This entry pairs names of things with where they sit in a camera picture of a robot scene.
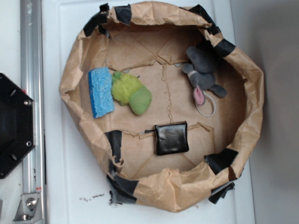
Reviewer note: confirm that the aluminium extrusion rail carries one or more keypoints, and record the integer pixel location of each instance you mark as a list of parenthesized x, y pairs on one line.
[(33, 165)]

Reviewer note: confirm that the brown paper bag basin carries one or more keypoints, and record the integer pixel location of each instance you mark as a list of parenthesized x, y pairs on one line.
[(149, 40)]

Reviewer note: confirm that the metal corner bracket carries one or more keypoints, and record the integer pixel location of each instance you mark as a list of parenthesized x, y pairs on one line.
[(29, 210)]

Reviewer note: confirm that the grey plush mouse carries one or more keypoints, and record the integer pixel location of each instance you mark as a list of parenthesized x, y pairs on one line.
[(200, 71)]

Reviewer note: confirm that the blue sponge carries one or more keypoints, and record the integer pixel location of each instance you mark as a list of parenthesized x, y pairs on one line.
[(100, 87)]

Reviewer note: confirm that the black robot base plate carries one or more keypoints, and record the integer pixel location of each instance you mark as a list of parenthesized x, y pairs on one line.
[(16, 125)]

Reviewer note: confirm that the black box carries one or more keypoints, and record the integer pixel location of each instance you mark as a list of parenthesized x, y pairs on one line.
[(171, 138)]

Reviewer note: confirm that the green plush toy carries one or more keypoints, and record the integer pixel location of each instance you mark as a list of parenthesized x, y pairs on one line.
[(128, 90)]

